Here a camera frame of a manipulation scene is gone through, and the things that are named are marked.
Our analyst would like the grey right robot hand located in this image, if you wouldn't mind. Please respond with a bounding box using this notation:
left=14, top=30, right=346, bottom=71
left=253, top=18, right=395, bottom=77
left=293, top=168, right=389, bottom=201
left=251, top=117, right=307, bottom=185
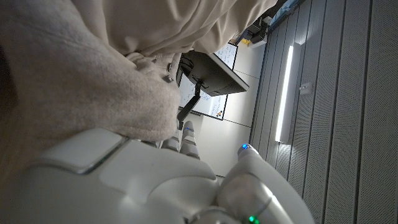
left=0, top=120, right=315, bottom=224

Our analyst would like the beige coat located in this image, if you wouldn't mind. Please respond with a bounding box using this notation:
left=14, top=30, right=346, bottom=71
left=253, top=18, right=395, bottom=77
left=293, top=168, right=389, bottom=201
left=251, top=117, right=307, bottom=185
left=0, top=0, right=278, bottom=187

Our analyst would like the white whiteboard with writing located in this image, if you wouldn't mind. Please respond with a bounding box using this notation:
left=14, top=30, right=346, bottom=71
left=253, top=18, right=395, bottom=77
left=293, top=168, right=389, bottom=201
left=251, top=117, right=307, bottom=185
left=178, top=42, right=239, bottom=121

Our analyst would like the black computer monitor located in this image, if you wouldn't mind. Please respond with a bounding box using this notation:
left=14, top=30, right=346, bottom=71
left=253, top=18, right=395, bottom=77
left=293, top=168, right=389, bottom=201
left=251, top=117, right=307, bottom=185
left=176, top=50, right=250, bottom=97

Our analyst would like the long white ceiling light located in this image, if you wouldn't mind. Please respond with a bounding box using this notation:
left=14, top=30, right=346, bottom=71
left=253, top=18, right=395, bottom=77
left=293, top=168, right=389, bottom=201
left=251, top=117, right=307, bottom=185
left=274, top=45, right=295, bottom=143

